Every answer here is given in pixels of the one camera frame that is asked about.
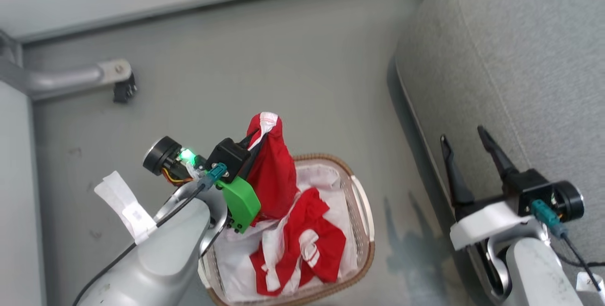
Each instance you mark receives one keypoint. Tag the white basket liner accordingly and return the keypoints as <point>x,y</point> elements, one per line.
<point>236,258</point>

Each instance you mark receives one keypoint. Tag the grey metal partition leg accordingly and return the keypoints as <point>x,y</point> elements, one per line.
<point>61,79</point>

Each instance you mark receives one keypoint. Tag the black caster wheel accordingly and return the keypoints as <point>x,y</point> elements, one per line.
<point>125,91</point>

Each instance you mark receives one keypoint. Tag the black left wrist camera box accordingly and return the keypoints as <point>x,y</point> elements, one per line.
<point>228,155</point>

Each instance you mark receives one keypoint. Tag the red and white garment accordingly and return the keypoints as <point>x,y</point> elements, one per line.
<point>274,173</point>

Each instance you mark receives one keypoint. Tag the white tape label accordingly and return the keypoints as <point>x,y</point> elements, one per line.
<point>127,204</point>

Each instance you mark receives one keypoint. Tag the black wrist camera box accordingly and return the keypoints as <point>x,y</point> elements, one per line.
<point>536,195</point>
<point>228,155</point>

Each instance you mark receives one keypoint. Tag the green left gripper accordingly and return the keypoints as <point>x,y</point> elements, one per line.
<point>238,202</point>

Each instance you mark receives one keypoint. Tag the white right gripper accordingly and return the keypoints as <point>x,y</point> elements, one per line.
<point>487,223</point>

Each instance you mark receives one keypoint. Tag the grey fabric sofa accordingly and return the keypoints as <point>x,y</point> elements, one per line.
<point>520,60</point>

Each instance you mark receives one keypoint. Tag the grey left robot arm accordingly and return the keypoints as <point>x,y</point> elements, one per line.
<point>165,258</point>

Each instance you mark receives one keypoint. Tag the woven laundry basket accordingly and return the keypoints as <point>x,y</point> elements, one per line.
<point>364,221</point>

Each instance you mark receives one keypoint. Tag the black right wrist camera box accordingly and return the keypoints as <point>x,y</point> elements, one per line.
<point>536,195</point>

